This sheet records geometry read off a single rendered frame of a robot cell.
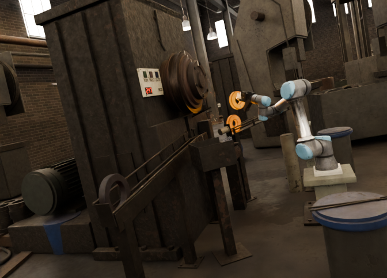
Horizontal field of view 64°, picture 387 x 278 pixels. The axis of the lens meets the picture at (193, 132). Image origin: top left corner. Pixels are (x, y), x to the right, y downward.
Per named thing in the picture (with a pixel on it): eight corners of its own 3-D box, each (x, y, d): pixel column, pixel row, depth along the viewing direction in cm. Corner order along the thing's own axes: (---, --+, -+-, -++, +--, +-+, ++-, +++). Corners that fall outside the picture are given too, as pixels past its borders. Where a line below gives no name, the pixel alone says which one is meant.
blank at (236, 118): (233, 136, 279) (236, 135, 276) (223, 124, 272) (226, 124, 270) (241, 122, 286) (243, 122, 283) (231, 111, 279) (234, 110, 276)
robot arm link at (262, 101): (264, 108, 238) (264, 97, 235) (254, 106, 247) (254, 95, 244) (272, 106, 242) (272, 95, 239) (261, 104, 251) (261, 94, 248)
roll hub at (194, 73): (192, 101, 219) (183, 61, 216) (205, 98, 245) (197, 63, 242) (199, 99, 217) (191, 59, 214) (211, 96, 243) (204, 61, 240)
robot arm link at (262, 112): (273, 118, 248) (273, 105, 244) (262, 121, 243) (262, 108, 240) (266, 117, 255) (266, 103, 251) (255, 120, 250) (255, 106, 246)
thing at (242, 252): (223, 271, 176) (198, 148, 169) (210, 251, 202) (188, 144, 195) (256, 260, 181) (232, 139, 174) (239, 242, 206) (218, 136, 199)
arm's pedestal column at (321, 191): (360, 200, 233) (355, 166, 230) (371, 223, 196) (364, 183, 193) (304, 204, 247) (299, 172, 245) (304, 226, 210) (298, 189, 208)
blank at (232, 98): (226, 94, 264) (229, 93, 261) (239, 89, 272) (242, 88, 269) (231, 111, 266) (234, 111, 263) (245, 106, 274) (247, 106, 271)
